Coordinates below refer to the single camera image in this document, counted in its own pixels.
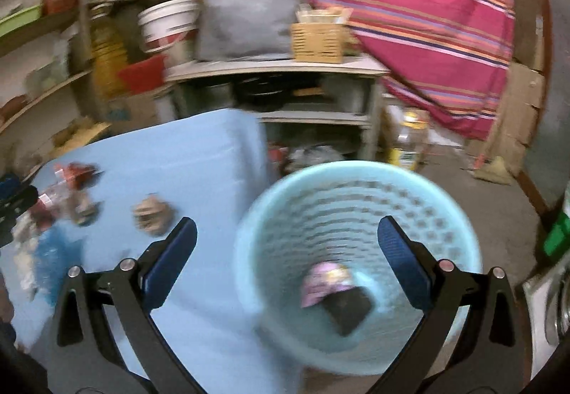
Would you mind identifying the blue plastic bag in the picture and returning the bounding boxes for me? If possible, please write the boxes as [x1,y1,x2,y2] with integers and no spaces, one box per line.
[36,227,85,301]

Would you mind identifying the clear plastic wrapper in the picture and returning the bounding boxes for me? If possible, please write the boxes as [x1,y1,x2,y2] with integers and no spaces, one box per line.
[38,185,103,228]

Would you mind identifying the straw broom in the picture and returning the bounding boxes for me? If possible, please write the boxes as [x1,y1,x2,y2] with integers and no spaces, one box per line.
[471,156,514,186]

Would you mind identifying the grey shelf table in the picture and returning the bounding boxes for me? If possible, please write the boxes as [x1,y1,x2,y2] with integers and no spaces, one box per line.
[165,56,393,165]

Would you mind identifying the person's left hand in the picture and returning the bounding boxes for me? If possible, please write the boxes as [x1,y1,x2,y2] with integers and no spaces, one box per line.
[0,274,17,343]

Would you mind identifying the grey metal door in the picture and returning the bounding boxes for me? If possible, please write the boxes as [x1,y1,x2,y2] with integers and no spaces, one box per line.
[521,0,570,210]

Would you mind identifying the crumpled plastic bags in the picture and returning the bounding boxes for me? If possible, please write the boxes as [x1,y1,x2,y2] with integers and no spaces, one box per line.
[285,145,349,175]

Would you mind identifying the white side table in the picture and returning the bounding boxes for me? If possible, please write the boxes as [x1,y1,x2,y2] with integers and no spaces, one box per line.
[521,260,570,382]

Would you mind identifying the dark brown wrapper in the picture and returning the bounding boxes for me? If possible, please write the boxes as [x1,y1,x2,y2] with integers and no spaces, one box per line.
[321,287,374,337]

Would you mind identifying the stack of cardboard pieces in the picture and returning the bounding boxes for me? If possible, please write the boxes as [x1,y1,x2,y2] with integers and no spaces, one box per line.
[483,59,548,177]

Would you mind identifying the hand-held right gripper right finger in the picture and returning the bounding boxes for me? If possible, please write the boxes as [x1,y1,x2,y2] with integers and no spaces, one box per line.
[369,216,533,394]

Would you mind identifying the light blue tablecloth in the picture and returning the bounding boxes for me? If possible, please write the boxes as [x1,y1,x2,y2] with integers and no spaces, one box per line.
[0,108,308,394]

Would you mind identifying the yellow wooden box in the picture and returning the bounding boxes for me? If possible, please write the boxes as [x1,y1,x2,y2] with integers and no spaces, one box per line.
[290,22,349,64]

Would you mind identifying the papers in wooden box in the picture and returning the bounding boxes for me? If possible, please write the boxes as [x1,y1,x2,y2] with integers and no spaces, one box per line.
[296,6,356,26]

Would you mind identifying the green plastic bin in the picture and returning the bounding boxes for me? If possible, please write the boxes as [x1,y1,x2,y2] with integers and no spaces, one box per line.
[542,193,570,260]

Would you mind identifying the stack of yellow containers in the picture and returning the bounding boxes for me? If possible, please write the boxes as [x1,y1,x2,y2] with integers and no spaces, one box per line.
[91,26,129,96]

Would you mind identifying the pink snack wrapper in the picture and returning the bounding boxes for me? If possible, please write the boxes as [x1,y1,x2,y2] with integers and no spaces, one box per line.
[301,261,357,309]

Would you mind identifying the red snack wrapper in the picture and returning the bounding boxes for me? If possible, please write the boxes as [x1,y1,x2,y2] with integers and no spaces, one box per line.
[53,161,104,191]

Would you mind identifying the wooden wall shelf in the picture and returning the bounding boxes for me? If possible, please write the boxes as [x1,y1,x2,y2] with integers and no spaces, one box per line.
[0,0,112,181]

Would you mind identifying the green tray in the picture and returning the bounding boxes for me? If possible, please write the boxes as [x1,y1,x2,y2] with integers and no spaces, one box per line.
[0,4,44,39]

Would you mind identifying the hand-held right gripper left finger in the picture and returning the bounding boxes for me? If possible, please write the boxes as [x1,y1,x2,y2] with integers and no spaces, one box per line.
[48,217,210,394]

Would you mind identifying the white paper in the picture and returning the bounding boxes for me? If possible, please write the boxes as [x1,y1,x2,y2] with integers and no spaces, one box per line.
[11,216,45,301]

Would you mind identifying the tan paper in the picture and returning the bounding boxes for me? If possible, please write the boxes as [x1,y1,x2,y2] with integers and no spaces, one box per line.
[133,195,172,237]

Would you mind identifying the white plastic bucket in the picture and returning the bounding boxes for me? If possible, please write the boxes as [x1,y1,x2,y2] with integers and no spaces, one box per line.
[137,0,201,54]

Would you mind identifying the light blue plastic basket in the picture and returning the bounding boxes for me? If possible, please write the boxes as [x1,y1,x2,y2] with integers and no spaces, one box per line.
[232,160,484,377]

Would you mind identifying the red striped blanket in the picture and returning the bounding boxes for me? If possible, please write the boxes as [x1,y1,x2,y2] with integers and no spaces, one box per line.
[182,0,517,142]

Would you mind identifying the yellow label oil bottle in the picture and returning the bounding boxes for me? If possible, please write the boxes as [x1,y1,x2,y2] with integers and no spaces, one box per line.
[393,108,431,172]

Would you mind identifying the stacked steel bowls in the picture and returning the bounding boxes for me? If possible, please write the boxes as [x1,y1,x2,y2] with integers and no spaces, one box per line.
[545,282,570,347]

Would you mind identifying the black cooking pot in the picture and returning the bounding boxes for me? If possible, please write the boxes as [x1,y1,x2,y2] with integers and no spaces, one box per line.
[234,76,322,108]

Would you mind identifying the brown cardboard box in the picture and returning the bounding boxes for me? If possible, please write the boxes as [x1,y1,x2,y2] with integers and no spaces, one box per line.
[102,92,157,126]

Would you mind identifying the red plastic bin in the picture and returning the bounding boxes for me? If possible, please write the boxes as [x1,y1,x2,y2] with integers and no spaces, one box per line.
[116,55,167,94]

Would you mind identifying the red bowl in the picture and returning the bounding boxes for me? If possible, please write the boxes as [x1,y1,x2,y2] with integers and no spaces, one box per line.
[42,0,82,16]

